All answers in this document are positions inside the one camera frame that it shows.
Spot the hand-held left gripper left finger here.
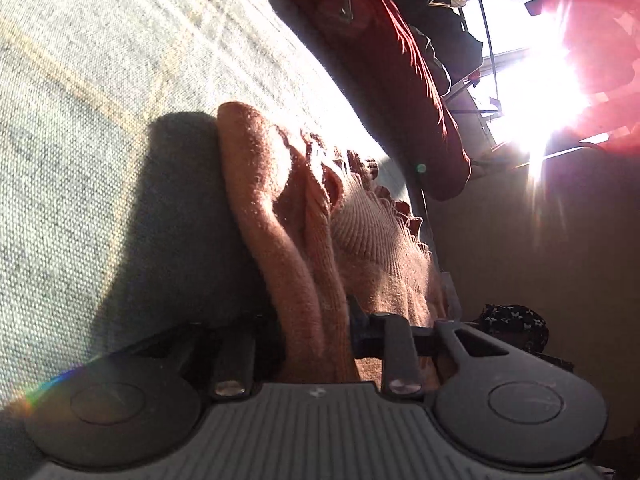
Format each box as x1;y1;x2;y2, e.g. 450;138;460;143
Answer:
127;316;287;400

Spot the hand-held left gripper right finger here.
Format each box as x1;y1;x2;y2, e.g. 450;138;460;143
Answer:
348;296;528;395

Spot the orange knit sweater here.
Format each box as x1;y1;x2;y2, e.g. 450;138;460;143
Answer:
217;101;451;386

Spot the navy star-print cloth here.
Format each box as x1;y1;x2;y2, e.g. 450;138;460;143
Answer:
472;304;550;353

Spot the red quilt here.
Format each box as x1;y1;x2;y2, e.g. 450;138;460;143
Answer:
245;0;472;202

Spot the grey-khaki crumpled garment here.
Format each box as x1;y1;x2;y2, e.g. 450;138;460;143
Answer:
410;27;452;97

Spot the orange curtain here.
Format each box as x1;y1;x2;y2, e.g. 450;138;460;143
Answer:
530;0;640;153

